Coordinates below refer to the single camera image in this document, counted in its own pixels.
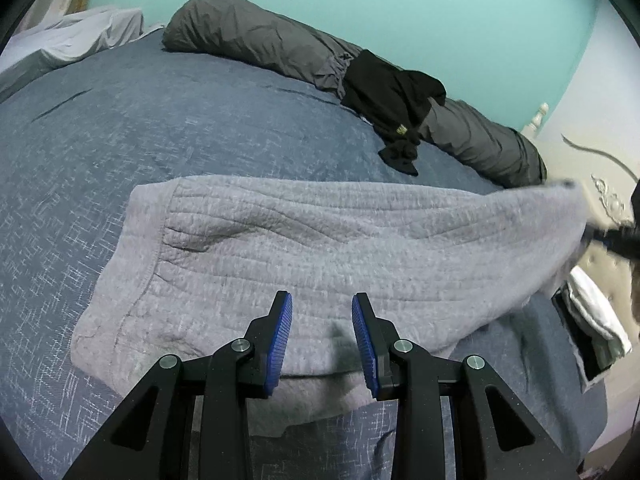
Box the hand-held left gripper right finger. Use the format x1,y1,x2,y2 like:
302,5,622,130
351,292,583,480

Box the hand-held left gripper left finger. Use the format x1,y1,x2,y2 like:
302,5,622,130
65,291,293,480

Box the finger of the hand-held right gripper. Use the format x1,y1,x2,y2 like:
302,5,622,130
582,224,608,248

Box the grey sweatshirt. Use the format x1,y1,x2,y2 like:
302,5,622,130
70,175,591,438

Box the dark folded clothes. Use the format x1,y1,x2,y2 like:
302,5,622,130
551,285,613,391

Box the cream tufted headboard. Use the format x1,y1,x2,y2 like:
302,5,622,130
520,102,640,311

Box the black garment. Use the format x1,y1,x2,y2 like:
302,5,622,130
341,50,447,177

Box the blue bed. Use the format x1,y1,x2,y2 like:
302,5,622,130
0,25,608,480

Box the dark grey rolled duvet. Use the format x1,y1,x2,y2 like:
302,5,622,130
162,0,548,186

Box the light grey blanket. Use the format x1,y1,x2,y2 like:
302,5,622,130
0,6,166,103

